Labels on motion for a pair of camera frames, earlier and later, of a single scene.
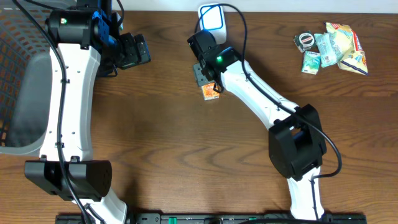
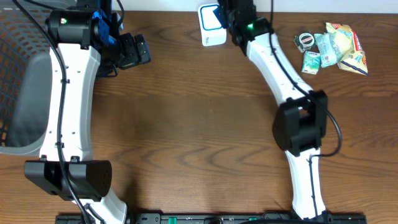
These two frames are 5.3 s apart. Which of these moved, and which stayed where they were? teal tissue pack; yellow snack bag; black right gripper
Moved: black right gripper
Stayed: teal tissue pack; yellow snack bag
